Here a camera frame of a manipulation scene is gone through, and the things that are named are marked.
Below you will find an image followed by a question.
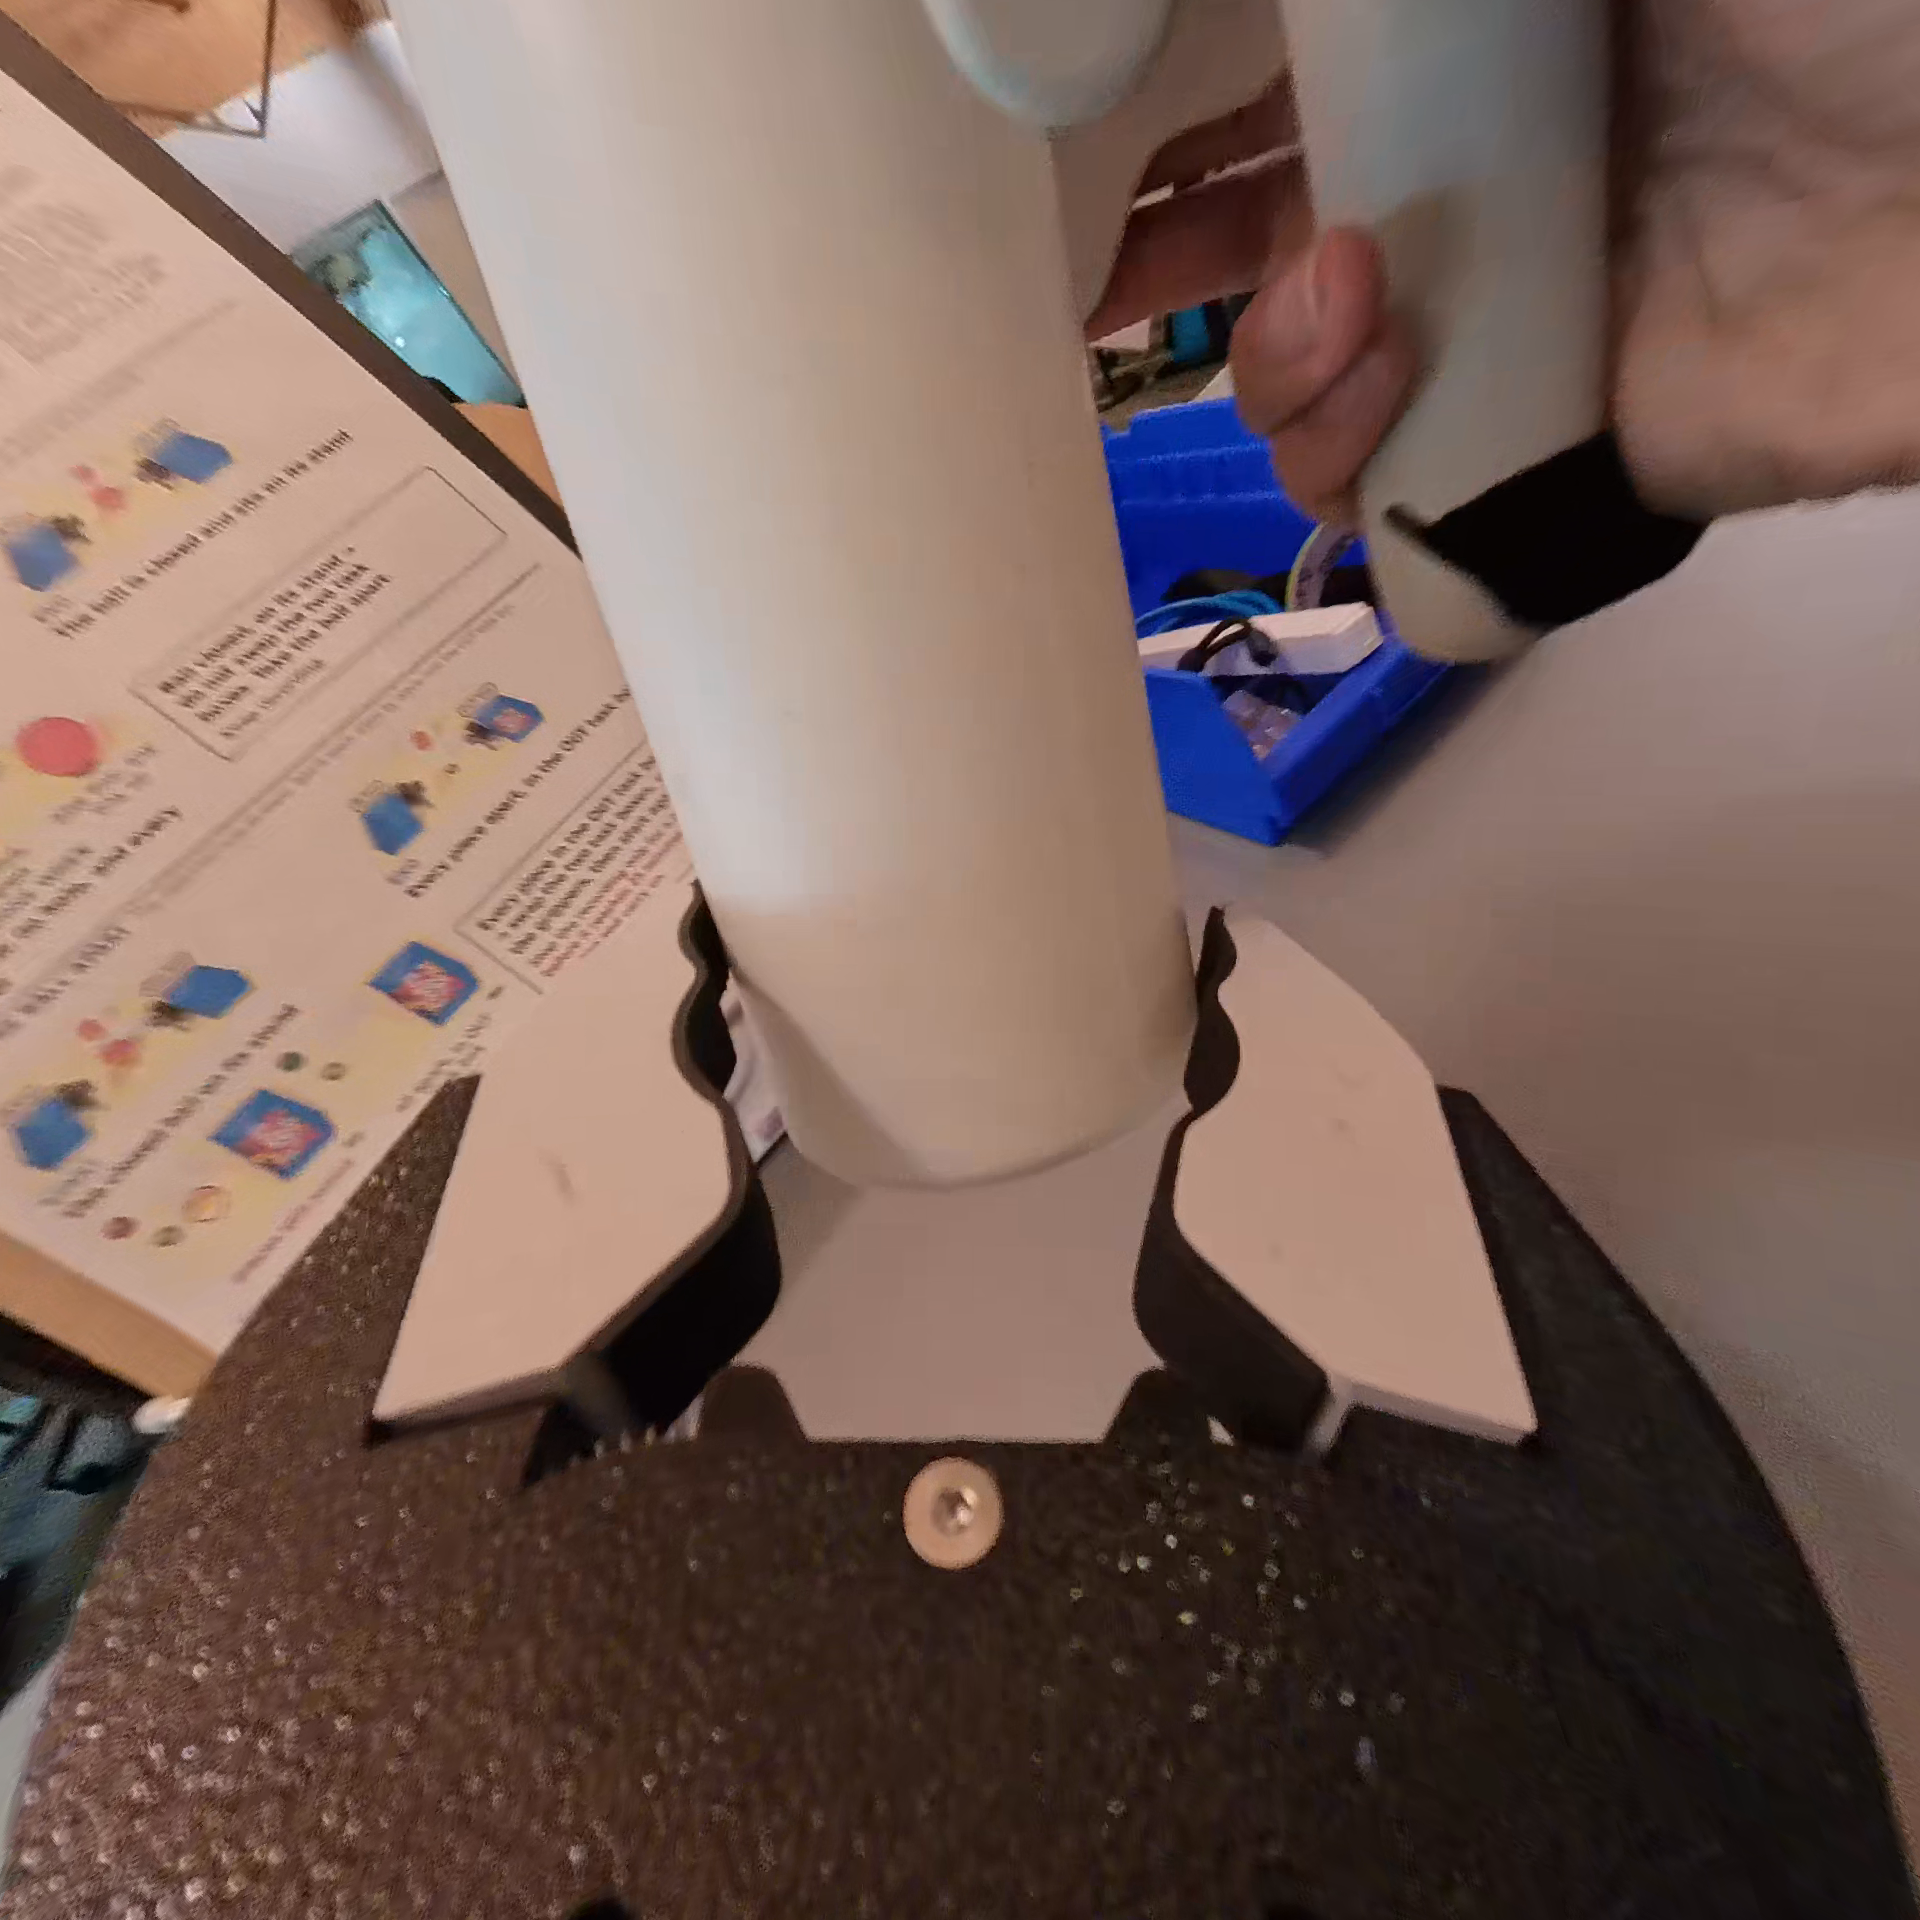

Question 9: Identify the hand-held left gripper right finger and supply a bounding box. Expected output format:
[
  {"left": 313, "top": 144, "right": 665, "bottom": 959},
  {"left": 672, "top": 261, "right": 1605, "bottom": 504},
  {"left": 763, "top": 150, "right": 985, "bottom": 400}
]
[{"left": 1131, "top": 903, "right": 1539, "bottom": 1454}]

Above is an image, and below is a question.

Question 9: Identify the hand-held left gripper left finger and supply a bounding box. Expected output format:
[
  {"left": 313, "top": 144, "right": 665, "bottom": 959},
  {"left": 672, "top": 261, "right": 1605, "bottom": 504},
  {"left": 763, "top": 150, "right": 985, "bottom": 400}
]
[{"left": 367, "top": 885, "right": 784, "bottom": 1448}]

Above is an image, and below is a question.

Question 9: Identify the white small box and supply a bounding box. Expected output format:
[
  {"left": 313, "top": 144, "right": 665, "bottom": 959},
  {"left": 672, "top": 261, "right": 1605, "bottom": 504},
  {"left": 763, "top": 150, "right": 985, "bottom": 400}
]
[{"left": 1135, "top": 599, "right": 1385, "bottom": 680}]

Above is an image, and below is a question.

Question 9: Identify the blue plastic bin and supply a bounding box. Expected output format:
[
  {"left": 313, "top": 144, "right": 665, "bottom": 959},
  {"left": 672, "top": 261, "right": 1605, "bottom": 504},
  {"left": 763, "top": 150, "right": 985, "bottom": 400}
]
[{"left": 1102, "top": 393, "right": 1460, "bottom": 848}]

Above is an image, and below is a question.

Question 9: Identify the white bottle with black cap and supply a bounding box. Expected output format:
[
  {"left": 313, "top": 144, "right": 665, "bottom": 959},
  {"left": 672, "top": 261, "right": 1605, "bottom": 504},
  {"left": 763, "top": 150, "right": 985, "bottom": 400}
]
[{"left": 381, "top": 0, "right": 1201, "bottom": 1190}]

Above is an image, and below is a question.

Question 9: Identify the printed instruction sheet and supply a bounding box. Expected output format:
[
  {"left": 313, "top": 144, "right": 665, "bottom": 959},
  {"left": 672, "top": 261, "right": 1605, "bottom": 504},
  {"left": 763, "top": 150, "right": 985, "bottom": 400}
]
[
  {"left": 0, "top": 60, "right": 705, "bottom": 1353},
  {"left": 0, "top": 16, "right": 781, "bottom": 1400}
]

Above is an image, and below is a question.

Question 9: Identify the person's right hand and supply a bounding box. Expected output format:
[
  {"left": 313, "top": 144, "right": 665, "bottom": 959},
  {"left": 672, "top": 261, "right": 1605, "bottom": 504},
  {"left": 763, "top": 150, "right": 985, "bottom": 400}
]
[{"left": 1078, "top": 0, "right": 1920, "bottom": 527}]

